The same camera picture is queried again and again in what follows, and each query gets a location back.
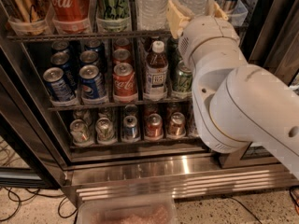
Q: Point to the front green LaCroix can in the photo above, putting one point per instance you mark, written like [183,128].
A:
[182,82]

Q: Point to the glass fridge door right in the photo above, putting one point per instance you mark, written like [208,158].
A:
[270,38]

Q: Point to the front left Pepsi can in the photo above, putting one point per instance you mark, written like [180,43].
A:
[57,86]

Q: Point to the shelf white can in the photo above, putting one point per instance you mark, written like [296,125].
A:
[80,132]
[105,131]

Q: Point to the brown tea bottle white cap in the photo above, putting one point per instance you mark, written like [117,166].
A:
[156,72]

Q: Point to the pepsi can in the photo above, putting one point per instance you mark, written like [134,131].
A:
[93,90]
[57,86]

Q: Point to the gold can top shelf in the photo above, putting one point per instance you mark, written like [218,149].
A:
[27,17]

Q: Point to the stainless steel fridge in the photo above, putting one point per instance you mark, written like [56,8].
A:
[39,128]

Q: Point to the bottom shelf left white can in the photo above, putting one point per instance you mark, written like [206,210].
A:
[80,132]

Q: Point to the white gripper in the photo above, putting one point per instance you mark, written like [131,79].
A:
[209,38]

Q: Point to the bottom shelf blue can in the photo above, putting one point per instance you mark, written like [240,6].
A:
[130,127]

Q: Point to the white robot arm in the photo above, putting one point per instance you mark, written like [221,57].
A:
[234,103]

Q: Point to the bottom shelf orange can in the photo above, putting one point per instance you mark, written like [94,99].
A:
[176,126]

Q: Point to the red Coca-Cola can top shelf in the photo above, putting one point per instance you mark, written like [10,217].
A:
[70,14]

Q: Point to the clear plastic bin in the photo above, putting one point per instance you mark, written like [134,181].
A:
[140,209]

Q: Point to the green LaCroix can top shelf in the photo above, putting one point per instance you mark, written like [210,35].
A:
[113,15]

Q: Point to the front red Coca-Cola can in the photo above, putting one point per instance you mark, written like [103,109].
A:
[124,82]

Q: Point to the bottom shelf red can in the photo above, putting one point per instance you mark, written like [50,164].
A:
[154,127]

